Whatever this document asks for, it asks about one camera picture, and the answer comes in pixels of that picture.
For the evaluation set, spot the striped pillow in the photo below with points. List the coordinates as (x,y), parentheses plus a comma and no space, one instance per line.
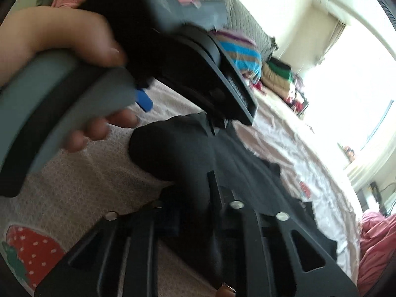
(244,55)

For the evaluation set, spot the person's left hand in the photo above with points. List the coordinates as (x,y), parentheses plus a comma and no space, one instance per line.
(62,31)

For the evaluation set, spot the dark red cloth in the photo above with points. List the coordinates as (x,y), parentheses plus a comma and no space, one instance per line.
(255,85)

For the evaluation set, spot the stack of folded clothes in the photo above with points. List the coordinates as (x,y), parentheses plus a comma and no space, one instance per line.
(278,77)

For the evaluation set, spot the person's right hand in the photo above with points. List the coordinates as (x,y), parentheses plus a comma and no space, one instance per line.
(225,290)

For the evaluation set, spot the black sweatshirt with orange cuffs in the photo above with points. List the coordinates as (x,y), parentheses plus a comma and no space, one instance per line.
(173,148)

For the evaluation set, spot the black device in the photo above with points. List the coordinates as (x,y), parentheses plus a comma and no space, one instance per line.
(373,190)

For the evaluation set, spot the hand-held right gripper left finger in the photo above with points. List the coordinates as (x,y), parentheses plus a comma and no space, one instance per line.
(170,221)

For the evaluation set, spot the small windowsill ornaments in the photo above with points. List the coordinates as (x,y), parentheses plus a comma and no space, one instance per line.
(349,153)

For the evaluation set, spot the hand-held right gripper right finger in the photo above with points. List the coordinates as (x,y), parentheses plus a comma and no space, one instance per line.
(238,219)

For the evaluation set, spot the crumpled pink blanket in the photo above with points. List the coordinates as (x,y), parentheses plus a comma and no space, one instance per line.
(377,247)

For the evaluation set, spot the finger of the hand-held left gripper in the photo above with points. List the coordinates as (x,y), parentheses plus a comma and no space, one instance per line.
(144,100)
(235,99)

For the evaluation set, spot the bright window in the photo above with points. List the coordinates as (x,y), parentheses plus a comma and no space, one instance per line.
(355,99)

